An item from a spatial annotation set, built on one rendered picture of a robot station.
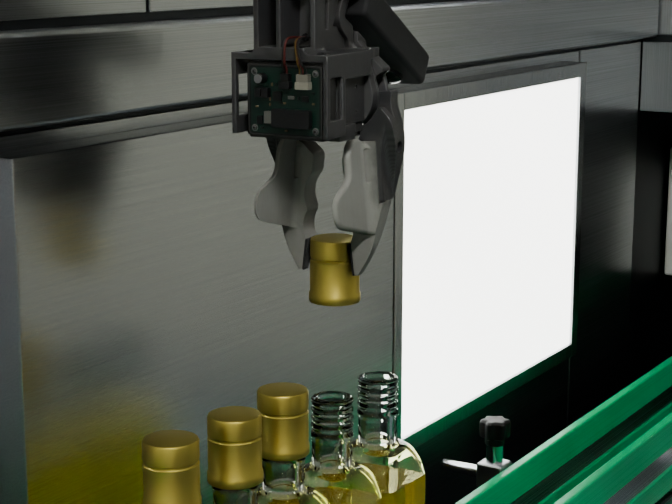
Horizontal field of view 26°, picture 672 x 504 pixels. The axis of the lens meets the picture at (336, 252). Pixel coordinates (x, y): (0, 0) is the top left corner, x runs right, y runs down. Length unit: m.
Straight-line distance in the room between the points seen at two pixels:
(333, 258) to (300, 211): 0.04
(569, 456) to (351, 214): 0.63
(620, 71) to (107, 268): 1.00
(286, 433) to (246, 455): 0.05
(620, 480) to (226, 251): 0.52
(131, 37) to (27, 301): 0.20
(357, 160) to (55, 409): 0.25
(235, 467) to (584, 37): 0.90
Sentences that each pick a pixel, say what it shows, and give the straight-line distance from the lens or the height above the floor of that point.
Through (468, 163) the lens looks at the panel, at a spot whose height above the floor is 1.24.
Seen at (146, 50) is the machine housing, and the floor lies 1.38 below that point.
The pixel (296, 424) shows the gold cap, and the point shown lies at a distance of 0.95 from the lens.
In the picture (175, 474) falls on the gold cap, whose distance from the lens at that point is 0.86.
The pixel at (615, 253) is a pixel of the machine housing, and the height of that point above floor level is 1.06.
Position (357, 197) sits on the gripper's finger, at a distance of 0.95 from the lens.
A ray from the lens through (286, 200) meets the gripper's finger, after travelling 0.98.
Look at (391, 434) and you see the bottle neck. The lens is 1.06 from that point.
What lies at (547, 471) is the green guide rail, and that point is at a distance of 1.47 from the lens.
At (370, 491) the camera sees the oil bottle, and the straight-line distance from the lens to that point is 1.03.
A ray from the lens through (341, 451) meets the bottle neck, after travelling 1.01.
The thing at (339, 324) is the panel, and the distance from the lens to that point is 1.24.
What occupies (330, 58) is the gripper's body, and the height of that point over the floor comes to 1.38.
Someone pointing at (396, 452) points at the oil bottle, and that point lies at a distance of 1.06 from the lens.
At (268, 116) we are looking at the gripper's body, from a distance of 0.92.
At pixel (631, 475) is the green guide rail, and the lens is 1.47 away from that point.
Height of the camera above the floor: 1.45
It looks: 12 degrees down
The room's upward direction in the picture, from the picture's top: straight up
